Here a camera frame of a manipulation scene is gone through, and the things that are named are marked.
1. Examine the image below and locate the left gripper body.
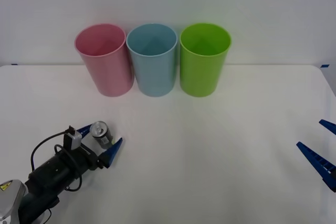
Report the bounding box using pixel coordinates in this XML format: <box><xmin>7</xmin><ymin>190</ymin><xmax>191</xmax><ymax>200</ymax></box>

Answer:
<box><xmin>64</xmin><ymin>142</ymin><xmax>103</xmax><ymax>175</ymax></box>

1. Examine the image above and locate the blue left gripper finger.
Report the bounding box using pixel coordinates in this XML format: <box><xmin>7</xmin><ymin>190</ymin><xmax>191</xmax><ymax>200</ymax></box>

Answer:
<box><xmin>75</xmin><ymin>123</ymin><xmax>93</xmax><ymax>138</ymax></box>
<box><xmin>98</xmin><ymin>137</ymin><xmax>124</xmax><ymax>169</ymax></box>

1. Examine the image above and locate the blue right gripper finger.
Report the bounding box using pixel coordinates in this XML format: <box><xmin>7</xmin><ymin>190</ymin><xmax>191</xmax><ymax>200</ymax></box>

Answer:
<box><xmin>318</xmin><ymin>119</ymin><xmax>336</xmax><ymax>135</ymax></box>
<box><xmin>296</xmin><ymin>141</ymin><xmax>336</xmax><ymax>193</ymax></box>

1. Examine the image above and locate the black drink can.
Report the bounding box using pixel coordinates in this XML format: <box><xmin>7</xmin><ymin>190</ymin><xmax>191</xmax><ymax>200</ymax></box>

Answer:
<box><xmin>89</xmin><ymin>121</ymin><xmax>115</xmax><ymax>150</ymax></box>

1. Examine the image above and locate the pink plastic waste bin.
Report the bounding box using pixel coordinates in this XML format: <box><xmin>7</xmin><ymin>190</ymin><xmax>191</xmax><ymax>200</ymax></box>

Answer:
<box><xmin>74</xmin><ymin>23</ymin><xmax>134</xmax><ymax>97</ymax></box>

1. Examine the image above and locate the pale blue plastic waste bin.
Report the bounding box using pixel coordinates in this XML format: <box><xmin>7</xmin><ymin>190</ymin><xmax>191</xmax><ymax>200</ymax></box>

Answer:
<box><xmin>125</xmin><ymin>23</ymin><xmax>178</xmax><ymax>98</ymax></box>

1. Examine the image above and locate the green plastic waste bin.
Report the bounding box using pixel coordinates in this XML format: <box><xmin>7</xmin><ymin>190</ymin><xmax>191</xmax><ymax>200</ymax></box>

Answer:
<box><xmin>180</xmin><ymin>22</ymin><xmax>232</xmax><ymax>98</ymax></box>

